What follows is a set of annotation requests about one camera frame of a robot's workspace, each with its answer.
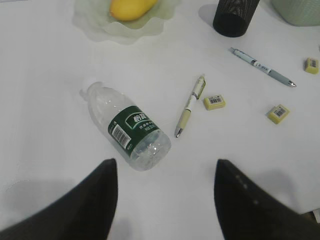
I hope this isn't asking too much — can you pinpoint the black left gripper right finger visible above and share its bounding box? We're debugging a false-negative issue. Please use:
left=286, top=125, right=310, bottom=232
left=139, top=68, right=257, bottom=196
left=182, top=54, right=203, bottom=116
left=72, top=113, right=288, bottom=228
left=214, top=159, right=320, bottom=240

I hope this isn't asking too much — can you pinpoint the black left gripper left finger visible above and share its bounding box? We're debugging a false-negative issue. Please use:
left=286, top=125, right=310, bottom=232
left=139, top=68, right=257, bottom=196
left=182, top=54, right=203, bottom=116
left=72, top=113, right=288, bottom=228
left=0, top=158, right=118, bottom=240

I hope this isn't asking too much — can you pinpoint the clear water bottle green label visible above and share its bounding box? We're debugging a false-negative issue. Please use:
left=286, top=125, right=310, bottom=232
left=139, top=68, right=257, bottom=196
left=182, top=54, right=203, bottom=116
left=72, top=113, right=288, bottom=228
left=80, top=79, right=172, bottom=172

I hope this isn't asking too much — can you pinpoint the yellow mango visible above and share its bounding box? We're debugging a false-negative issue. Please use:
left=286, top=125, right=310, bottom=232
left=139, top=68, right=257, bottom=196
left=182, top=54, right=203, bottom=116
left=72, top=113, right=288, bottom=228
left=109, top=0, right=158, bottom=21

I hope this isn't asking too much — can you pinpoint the yellow eraser middle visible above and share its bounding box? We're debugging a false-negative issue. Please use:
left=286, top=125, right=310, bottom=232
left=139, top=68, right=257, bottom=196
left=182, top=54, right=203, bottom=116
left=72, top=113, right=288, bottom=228
left=267, top=104, right=290, bottom=125

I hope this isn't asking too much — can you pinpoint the yellow eraser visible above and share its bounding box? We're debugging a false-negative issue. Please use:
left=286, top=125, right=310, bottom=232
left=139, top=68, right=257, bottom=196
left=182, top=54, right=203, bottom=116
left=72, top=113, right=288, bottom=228
left=267, top=104, right=290, bottom=125
left=304, top=57, right=319, bottom=75
left=203, top=94, right=226, bottom=111

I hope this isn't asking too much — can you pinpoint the yellow eraser left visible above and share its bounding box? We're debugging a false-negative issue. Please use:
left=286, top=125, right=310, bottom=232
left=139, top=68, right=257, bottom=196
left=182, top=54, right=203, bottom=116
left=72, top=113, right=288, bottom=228
left=203, top=94, right=226, bottom=111

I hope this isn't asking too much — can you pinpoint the blue grey ballpoint pen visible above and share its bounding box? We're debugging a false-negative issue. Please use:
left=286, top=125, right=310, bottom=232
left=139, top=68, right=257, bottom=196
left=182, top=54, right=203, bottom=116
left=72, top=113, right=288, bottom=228
left=229, top=47, right=297, bottom=88

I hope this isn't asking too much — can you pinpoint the yellow eraser right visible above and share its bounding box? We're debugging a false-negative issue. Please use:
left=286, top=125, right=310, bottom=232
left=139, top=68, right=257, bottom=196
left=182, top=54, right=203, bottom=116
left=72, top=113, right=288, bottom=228
left=304, top=57, right=319, bottom=75

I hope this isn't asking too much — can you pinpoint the pale green glass plate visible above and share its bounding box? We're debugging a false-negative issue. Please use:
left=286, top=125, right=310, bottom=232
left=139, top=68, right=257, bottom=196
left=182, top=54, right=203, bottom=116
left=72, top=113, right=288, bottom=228
left=72, top=0, right=181, bottom=45

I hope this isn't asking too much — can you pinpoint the black mesh pen holder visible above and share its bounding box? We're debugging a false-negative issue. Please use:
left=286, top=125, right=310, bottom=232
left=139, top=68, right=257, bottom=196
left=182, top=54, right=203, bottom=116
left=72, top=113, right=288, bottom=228
left=212, top=0, right=260, bottom=38

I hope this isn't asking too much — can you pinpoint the green woven plastic basket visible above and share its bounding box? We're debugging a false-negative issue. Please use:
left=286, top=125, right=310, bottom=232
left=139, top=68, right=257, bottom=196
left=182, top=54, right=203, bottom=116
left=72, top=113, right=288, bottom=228
left=271, top=0, right=320, bottom=27

